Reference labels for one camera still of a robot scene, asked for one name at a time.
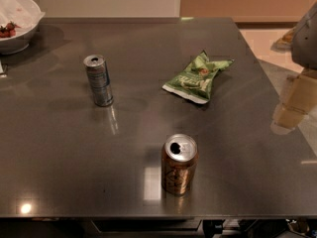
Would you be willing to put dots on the green jalapeno chip bag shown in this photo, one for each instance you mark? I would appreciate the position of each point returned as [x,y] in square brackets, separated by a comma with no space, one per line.
[195,82]

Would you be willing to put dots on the silver grey gripper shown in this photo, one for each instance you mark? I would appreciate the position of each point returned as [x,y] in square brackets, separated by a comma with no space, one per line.
[305,44]

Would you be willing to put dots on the orange soda can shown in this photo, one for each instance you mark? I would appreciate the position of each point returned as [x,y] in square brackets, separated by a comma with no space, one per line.
[179,158]

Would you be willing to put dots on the white paper in bowl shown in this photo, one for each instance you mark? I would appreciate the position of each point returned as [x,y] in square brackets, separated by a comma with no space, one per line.
[25,13]

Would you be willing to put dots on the tall silver energy drink can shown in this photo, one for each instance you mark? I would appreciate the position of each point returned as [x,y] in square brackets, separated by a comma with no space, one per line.
[99,80]

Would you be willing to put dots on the white bowl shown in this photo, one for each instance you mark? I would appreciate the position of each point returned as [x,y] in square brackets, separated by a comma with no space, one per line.
[19,42]

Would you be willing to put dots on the red strawberries in bowl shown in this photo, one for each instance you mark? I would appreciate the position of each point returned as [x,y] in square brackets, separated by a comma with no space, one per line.
[9,30]

